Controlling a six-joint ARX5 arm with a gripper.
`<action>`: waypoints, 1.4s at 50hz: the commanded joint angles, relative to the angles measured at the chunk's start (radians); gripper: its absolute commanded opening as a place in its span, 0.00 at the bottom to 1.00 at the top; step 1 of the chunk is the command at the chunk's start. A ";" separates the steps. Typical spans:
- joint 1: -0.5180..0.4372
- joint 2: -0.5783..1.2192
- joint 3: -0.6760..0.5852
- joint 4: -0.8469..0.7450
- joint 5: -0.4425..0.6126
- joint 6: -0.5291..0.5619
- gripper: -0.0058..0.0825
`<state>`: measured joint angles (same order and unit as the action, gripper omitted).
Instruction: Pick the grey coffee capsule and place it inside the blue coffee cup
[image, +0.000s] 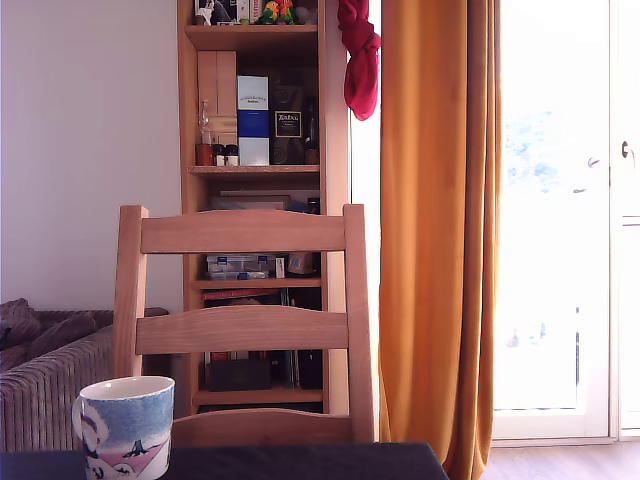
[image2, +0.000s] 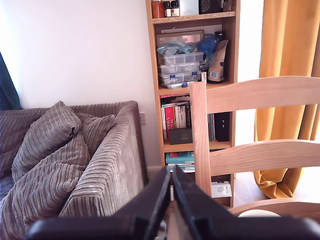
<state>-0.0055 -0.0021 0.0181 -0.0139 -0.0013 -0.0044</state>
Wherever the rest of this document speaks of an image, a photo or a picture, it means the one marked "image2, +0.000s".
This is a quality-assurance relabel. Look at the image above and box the small dark bottle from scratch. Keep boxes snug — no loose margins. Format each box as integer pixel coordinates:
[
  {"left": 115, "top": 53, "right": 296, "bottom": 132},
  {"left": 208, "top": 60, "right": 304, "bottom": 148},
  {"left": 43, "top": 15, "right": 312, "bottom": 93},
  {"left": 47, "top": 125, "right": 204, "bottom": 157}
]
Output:
[
  {"left": 163, "top": 0, "right": 172, "bottom": 18},
  {"left": 170, "top": 0, "right": 181, "bottom": 17}
]

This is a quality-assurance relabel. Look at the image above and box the tall wooden bookshelf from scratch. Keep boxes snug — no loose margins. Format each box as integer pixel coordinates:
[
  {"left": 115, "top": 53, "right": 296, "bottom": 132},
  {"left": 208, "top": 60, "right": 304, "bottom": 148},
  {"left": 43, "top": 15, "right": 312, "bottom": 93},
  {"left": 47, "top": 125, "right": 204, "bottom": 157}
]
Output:
[{"left": 145, "top": 0, "right": 242, "bottom": 209}]

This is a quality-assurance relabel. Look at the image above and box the brown glass jar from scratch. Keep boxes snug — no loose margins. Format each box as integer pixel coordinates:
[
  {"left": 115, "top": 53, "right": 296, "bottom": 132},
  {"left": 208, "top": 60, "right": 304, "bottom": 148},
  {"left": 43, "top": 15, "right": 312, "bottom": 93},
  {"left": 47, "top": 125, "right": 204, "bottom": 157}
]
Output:
[{"left": 222, "top": 0, "right": 236, "bottom": 13}]

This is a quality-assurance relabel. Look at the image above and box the black bottle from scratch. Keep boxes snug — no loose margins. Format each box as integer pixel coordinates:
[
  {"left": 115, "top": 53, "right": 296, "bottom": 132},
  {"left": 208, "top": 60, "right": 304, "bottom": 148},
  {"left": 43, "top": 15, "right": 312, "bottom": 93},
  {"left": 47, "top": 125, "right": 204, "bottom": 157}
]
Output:
[{"left": 214, "top": 30, "right": 227, "bottom": 43}]

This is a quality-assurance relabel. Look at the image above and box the white labelled box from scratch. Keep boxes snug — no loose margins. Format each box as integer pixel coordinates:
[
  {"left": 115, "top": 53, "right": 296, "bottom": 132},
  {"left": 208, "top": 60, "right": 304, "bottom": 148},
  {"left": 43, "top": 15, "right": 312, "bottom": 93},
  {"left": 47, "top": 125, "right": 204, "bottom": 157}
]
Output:
[{"left": 211, "top": 180, "right": 233, "bottom": 199}]

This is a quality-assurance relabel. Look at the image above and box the dark blue plastic bag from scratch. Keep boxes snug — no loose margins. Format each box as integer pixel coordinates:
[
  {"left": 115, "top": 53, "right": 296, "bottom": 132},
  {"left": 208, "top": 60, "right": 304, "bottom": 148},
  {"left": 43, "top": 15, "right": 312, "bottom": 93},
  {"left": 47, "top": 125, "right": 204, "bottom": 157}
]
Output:
[{"left": 198, "top": 33, "right": 219, "bottom": 61}]

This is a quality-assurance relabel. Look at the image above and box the pink flat book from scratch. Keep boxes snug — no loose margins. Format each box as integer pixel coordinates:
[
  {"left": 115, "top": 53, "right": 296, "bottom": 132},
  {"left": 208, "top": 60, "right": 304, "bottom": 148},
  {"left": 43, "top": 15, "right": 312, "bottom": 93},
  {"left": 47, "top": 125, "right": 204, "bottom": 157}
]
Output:
[{"left": 159, "top": 93, "right": 191, "bottom": 99}]

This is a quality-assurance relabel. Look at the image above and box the brown corduroy sofa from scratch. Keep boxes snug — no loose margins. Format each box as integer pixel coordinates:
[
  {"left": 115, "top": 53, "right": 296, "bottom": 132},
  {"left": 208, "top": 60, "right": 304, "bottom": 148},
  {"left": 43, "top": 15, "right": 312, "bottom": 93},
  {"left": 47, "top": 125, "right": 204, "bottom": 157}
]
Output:
[{"left": 0, "top": 100, "right": 149, "bottom": 240}]

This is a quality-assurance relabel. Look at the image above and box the large brown corduroy cushion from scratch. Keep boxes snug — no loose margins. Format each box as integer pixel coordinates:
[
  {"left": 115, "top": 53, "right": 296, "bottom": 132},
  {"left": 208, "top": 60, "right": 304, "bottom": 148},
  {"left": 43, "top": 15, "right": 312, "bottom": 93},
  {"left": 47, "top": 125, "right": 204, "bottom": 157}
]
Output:
[{"left": 0, "top": 131, "right": 92, "bottom": 240}]

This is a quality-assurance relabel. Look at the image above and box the black speaker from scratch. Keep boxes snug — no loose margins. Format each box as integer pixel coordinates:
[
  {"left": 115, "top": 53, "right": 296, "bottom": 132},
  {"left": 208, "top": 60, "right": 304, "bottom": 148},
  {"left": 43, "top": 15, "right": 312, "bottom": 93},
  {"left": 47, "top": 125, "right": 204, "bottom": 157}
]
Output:
[{"left": 214, "top": 111, "right": 231, "bottom": 143}]

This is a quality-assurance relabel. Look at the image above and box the red book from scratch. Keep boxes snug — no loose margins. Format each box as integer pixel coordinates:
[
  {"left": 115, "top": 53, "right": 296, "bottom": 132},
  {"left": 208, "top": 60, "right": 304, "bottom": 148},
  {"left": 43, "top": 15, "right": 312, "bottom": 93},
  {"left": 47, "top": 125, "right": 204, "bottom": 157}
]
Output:
[{"left": 164, "top": 106, "right": 176, "bottom": 140}]

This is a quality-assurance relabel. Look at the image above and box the small black box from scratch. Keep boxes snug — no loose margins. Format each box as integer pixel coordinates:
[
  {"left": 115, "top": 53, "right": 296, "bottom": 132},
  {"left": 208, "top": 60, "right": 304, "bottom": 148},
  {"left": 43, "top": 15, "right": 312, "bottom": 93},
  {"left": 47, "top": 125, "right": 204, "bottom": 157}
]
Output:
[{"left": 168, "top": 127, "right": 194, "bottom": 146}]

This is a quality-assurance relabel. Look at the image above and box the light wooden ladder-back chair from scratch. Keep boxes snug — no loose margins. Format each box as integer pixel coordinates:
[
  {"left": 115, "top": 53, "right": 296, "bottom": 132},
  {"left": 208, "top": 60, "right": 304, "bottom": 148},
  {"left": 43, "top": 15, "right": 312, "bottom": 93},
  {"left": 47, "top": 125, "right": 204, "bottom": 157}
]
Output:
[{"left": 188, "top": 75, "right": 320, "bottom": 219}]

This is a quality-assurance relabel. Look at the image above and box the mustard yellow curtain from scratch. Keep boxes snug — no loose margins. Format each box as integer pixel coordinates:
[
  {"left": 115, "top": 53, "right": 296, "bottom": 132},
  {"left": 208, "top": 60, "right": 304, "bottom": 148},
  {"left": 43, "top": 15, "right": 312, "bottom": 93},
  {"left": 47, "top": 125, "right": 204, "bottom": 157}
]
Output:
[{"left": 253, "top": 0, "right": 320, "bottom": 200}]

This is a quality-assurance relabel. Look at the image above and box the brown paper pouch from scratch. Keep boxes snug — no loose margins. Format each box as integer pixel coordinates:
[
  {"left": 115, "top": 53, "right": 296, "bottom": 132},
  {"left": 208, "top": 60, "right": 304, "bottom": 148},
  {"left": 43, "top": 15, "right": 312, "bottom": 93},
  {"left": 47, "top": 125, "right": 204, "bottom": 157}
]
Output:
[{"left": 206, "top": 39, "right": 229, "bottom": 84}]

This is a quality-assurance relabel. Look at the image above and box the teal book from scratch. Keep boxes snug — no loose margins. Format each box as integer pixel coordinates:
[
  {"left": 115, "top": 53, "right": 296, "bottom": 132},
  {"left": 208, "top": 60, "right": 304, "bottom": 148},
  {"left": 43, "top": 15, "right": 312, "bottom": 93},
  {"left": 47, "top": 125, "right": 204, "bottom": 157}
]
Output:
[{"left": 165, "top": 150, "right": 196, "bottom": 165}]

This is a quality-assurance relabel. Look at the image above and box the clear plastic organizer box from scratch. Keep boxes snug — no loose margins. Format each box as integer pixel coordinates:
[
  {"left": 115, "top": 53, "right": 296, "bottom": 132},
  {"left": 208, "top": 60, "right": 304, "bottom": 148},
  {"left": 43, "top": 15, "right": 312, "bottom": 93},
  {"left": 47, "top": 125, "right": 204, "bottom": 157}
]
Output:
[
  {"left": 161, "top": 80, "right": 199, "bottom": 90},
  {"left": 158, "top": 71, "right": 202, "bottom": 85},
  {"left": 159, "top": 62, "right": 201, "bottom": 75},
  {"left": 157, "top": 51, "right": 205, "bottom": 67}
]

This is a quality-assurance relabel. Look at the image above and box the orange jar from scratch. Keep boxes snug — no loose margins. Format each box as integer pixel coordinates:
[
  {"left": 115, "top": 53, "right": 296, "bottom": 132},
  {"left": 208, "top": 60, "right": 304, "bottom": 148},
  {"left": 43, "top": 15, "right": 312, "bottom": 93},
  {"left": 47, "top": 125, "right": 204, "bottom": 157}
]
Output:
[{"left": 151, "top": 0, "right": 166, "bottom": 19}]

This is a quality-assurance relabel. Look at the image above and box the light blue plastic bag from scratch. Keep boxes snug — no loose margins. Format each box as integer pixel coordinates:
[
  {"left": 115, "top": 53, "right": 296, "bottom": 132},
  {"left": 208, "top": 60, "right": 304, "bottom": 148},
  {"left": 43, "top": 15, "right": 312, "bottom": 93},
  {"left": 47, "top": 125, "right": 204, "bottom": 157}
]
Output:
[{"left": 156, "top": 40, "right": 199, "bottom": 57}]

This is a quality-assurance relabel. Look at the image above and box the white flat board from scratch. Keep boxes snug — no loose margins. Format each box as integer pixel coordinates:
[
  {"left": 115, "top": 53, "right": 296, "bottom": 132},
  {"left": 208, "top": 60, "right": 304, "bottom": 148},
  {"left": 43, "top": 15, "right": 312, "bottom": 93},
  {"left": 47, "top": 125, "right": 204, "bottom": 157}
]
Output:
[{"left": 160, "top": 23, "right": 224, "bottom": 36}]

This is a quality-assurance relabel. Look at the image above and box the black box with spiral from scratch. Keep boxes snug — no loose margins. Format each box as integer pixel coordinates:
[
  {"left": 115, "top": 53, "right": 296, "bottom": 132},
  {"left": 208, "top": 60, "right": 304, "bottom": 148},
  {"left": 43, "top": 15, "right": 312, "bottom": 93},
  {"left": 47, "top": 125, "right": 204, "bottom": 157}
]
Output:
[{"left": 198, "top": 0, "right": 222, "bottom": 15}]

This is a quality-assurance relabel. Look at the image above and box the pale green box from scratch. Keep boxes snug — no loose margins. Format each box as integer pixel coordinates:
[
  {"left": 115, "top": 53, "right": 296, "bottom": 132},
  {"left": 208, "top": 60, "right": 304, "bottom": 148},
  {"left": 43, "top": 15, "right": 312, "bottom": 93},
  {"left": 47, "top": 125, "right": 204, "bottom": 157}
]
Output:
[{"left": 179, "top": 0, "right": 200, "bottom": 17}]

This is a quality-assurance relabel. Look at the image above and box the teal curtain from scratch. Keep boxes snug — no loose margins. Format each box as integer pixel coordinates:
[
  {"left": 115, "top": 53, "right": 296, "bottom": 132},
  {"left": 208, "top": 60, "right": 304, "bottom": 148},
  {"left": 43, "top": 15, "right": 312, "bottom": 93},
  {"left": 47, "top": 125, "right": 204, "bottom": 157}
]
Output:
[{"left": 0, "top": 51, "right": 22, "bottom": 111}]

